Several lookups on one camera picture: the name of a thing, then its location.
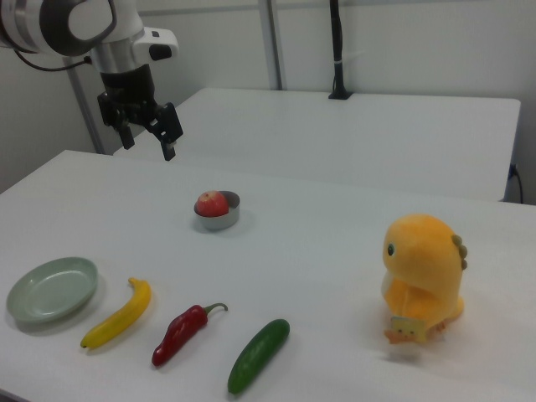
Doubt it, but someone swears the yellow toy banana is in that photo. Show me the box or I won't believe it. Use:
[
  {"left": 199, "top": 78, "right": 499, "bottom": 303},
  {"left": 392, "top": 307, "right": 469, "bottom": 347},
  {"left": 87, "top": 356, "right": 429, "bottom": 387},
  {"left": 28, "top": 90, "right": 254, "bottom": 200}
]
[{"left": 80, "top": 276, "right": 152, "bottom": 349}]

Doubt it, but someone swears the small round metal bowl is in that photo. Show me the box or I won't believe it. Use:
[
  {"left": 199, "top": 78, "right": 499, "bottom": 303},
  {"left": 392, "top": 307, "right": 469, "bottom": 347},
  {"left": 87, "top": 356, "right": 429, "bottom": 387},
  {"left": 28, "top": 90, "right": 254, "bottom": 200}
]
[{"left": 193, "top": 190, "right": 242, "bottom": 233}]

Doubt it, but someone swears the black pole with clamp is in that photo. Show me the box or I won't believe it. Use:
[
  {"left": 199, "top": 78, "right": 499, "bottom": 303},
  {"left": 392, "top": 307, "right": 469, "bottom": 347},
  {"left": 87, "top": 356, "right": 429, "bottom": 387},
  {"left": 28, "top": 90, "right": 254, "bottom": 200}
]
[{"left": 327, "top": 0, "right": 352, "bottom": 101}]

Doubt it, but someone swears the yellow plush toy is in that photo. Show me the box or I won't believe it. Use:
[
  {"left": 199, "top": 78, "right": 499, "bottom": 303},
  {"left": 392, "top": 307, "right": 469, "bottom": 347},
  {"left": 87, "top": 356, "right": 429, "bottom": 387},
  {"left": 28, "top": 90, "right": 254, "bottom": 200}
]
[{"left": 379, "top": 213, "right": 470, "bottom": 347}]

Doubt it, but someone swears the green toy cucumber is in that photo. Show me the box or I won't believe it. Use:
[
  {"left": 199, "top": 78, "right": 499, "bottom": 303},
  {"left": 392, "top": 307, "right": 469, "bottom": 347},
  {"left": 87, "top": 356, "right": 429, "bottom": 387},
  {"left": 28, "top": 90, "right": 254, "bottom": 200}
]
[{"left": 227, "top": 318, "right": 291, "bottom": 395}]

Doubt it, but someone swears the red toy chili pepper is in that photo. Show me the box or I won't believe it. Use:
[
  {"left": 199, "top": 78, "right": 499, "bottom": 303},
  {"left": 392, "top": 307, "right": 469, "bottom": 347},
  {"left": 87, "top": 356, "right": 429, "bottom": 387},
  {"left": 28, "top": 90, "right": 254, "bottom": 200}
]
[{"left": 151, "top": 302, "right": 229, "bottom": 368}]

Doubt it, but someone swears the pale green plastic plate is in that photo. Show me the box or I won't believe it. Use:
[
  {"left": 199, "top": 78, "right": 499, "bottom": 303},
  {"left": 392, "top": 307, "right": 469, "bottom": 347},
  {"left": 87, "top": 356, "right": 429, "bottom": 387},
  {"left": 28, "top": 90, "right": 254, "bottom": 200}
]
[{"left": 5, "top": 256, "right": 100, "bottom": 324}]

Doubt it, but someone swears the black power cable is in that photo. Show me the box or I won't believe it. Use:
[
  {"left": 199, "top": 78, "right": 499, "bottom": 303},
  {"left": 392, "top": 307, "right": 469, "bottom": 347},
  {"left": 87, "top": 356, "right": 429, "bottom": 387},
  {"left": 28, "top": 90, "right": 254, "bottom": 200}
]
[{"left": 508, "top": 162, "right": 524, "bottom": 204}]

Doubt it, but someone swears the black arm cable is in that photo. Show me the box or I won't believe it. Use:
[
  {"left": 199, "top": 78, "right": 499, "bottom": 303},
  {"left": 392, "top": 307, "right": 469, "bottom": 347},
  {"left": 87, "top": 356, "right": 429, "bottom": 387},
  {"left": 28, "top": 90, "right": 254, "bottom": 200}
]
[{"left": 11, "top": 49, "right": 93, "bottom": 71}]

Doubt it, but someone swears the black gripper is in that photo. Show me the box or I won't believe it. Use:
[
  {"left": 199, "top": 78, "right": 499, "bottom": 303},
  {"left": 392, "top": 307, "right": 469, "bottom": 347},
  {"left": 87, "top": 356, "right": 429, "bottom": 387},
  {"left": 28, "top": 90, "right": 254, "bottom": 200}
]
[{"left": 96, "top": 64, "right": 185, "bottom": 162}]

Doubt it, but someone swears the red toy apple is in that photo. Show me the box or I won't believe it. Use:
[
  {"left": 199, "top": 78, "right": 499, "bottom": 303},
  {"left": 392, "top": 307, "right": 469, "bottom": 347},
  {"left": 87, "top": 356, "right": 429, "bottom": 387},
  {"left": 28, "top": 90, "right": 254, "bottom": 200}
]
[{"left": 193, "top": 190, "right": 230, "bottom": 219}]

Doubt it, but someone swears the silver aluminium frame post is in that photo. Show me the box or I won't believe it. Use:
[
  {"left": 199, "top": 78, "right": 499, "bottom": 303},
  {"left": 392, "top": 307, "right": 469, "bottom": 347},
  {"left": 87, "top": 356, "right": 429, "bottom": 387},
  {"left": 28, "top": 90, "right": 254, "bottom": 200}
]
[
  {"left": 262, "top": 0, "right": 286, "bottom": 90},
  {"left": 62, "top": 58, "right": 106, "bottom": 155}
]

